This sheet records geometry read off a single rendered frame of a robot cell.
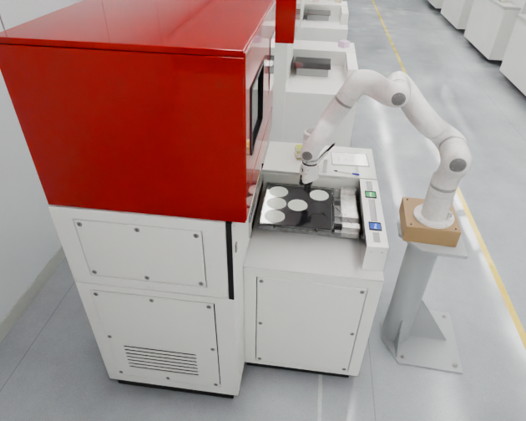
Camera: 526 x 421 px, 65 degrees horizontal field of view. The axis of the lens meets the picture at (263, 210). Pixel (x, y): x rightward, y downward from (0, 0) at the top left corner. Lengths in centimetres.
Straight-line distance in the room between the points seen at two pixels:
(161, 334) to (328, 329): 80
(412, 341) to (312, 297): 98
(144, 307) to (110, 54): 109
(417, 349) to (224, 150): 187
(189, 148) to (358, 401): 170
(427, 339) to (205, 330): 145
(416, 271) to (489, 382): 82
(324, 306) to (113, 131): 122
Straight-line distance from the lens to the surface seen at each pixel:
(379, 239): 190
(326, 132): 187
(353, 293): 196
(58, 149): 156
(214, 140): 131
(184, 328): 197
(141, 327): 206
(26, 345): 295
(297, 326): 215
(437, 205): 210
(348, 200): 225
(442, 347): 283
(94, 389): 261
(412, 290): 242
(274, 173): 229
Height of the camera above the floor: 213
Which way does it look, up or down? 36 degrees down
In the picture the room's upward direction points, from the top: 1 degrees clockwise
